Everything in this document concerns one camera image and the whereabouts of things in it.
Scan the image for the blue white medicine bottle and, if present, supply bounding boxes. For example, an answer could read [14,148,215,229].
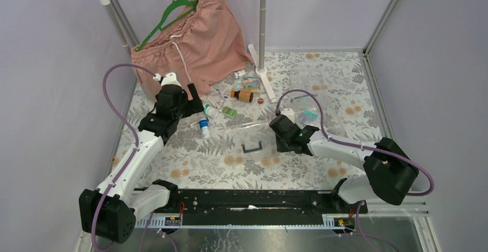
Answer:
[198,118,211,139]

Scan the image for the green small medicine box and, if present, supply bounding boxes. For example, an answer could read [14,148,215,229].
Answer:
[222,107,237,117]

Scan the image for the clear plastic kit box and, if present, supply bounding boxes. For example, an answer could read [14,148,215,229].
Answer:
[291,93,347,137]

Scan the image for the clear box lid black handle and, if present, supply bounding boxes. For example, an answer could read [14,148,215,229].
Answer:
[222,120,277,164]

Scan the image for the brown medicine bottle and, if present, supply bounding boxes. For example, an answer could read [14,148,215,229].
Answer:
[230,90,254,102]

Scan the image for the clear zip bag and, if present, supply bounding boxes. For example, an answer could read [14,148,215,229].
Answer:
[289,67,329,102]

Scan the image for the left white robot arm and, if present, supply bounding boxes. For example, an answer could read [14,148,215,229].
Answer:
[79,83,204,243]

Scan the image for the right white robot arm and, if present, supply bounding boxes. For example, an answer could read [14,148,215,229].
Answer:
[269,114,419,213]

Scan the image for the floral table mat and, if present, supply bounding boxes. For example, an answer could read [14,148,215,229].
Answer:
[136,52,382,190]

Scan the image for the pink fabric shorts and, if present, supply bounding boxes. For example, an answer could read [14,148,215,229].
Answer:
[131,0,252,97]

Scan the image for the green clothes hanger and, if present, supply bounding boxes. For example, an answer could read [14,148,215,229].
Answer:
[135,0,199,52]

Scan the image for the metal clothes rack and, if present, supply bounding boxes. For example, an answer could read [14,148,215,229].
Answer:
[90,0,277,104]

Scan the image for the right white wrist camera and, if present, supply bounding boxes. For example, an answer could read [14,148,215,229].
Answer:
[280,108,295,123]

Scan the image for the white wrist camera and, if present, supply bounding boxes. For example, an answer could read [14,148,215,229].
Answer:
[280,108,295,123]
[153,72,181,87]

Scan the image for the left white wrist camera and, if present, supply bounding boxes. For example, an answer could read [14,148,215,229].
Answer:
[153,72,181,87]

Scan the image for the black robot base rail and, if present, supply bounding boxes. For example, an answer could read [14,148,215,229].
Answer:
[154,189,368,226]

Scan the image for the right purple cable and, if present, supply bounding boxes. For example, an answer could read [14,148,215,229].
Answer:
[275,89,436,252]

